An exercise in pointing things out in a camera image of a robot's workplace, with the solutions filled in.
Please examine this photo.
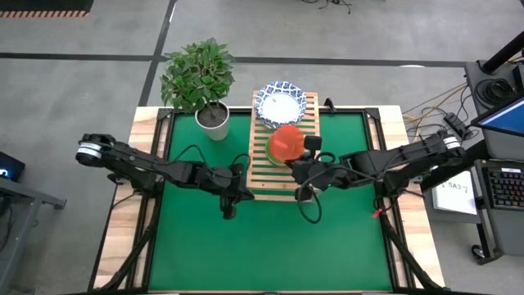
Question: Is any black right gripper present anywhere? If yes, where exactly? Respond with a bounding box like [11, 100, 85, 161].
[287, 135, 332, 190]

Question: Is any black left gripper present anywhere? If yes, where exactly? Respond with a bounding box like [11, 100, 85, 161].
[212, 163, 255, 220]

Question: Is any orange plastic bowl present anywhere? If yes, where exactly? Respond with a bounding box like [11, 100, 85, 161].
[268, 124, 306, 163]

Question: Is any blue patterned paper bowl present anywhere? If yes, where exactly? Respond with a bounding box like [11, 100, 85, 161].
[254, 80, 308, 130]

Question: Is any wooden slatted shelf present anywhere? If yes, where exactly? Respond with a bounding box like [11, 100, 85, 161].
[246, 90, 321, 202]

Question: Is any green table mat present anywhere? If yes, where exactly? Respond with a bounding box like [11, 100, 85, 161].
[147, 112, 394, 293]

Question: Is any white plant pot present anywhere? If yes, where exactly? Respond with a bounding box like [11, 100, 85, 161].
[194, 101, 231, 142]

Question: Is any green leafy potted tree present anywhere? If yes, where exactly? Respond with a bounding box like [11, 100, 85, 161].
[159, 37, 237, 116]

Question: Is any black power strip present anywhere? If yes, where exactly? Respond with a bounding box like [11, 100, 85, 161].
[443, 111, 468, 139]

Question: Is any white labelled sign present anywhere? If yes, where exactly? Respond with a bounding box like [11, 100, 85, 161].
[431, 179, 479, 216]

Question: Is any laptop screen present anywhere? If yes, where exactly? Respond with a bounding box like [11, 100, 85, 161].
[470, 94, 524, 137]

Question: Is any black backlit keyboard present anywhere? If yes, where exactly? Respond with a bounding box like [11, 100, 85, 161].
[484, 166, 524, 211]

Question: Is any grey equipment cart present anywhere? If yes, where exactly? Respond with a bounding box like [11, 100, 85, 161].
[421, 60, 524, 266]

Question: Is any grey side table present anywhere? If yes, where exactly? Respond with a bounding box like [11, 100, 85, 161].
[0, 175, 67, 294]

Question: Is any black stand pole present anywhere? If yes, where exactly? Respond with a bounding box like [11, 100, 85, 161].
[481, 32, 524, 74]

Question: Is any black device with blue light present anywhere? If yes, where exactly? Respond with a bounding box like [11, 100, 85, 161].
[0, 151, 26, 182]

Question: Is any black floor mat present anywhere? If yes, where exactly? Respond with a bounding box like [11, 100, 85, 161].
[0, 0, 95, 12]

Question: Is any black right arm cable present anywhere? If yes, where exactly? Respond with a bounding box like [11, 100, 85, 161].
[297, 186, 323, 225]

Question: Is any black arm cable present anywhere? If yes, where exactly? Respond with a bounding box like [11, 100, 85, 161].
[297, 186, 323, 225]
[170, 143, 208, 165]

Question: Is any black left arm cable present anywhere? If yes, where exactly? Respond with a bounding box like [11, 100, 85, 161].
[170, 143, 208, 165]

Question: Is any yellow floor cable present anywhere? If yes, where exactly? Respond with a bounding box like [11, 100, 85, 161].
[403, 84, 468, 124]

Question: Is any black floor cable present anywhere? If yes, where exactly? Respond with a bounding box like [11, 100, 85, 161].
[301, 0, 353, 15]

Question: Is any coiled black cable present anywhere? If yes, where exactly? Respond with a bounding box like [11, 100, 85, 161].
[476, 77, 513, 107]

